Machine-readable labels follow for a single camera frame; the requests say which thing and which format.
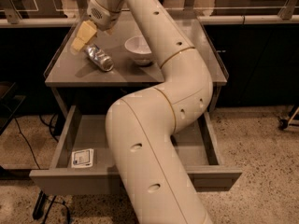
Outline grey metal cabinet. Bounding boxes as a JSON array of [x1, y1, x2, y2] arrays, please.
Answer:
[[45, 10, 228, 115]]

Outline white horizontal rail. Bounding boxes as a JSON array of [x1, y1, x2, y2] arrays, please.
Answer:
[[0, 15, 299, 29]]

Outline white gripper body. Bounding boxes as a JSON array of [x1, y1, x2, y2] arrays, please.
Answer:
[[87, 0, 121, 31]]

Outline dark side table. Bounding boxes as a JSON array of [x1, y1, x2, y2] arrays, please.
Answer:
[[0, 81, 26, 135]]

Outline white ceramic bowl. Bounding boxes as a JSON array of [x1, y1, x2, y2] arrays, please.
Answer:
[[124, 35, 153, 66]]

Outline white label sticker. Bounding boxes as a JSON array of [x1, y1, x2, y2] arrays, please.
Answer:
[[71, 148, 93, 168]]

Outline black floor cable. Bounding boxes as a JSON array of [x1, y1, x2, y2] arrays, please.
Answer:
[[12, 114, 60, 170]]

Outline open grey top drawer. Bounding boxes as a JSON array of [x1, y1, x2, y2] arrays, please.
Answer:
[[30, 106, 242, 195]]

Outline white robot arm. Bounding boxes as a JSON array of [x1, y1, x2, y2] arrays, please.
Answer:
[[72, 0, 213, 224]]

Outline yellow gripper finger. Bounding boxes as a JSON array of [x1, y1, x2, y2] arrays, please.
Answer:
[[70, 21, 97, 54]]

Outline silver crushed redbull can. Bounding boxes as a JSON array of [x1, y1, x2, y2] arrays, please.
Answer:
[[85, 44, 114, 72]]

